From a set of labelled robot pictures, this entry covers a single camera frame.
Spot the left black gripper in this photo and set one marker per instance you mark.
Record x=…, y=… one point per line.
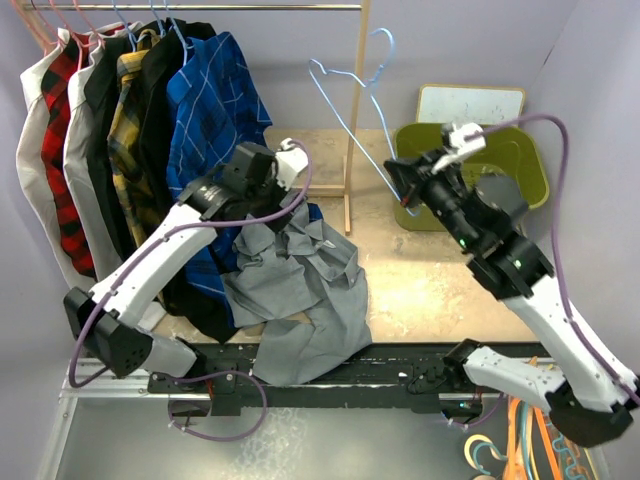
x=281, y=194

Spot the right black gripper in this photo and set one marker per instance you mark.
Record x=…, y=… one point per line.
x=413, y=176

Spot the light blue hanger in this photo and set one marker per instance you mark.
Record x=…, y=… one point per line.
x=370, y=87

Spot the grey shirt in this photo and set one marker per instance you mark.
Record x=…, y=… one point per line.
x=305, y=286

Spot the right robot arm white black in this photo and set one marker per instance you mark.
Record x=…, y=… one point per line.
x=584, y=402

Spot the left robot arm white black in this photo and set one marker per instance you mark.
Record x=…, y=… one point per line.
x=106, y=319

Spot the blue plaid shirt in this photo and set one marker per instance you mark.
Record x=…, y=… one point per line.
x=216, y=107

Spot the yellow plaid shirt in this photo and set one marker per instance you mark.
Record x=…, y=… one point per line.
x=130, y=180

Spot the black dark shirt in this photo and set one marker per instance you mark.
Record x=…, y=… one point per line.
x=101, y=94

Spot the red plaid shirt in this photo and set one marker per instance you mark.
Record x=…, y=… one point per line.
x=54, y=87

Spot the beige shirt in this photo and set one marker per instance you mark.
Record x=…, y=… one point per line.
x=30, y=168

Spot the yellow hanger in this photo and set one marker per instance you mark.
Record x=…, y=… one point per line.
x=575, y=462

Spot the small whiteboard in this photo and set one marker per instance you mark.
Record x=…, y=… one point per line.
x=484, y=105

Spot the olive green plastic bin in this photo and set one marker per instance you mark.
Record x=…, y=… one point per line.
x=510, y=152

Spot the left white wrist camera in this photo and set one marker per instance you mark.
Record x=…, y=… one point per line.
x=291, y=160

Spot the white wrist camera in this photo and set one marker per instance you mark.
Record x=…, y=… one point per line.
x=291, y=160
x=459, y=142

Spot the wooden clothes rack frame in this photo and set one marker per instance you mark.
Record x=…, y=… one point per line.
x=343, y=189

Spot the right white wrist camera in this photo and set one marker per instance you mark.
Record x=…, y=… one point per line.
x=459, y=142

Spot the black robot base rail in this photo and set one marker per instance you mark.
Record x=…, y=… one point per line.
x=381, y=376

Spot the metal clothes rail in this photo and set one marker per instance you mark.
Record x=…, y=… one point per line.
x=200, y=7

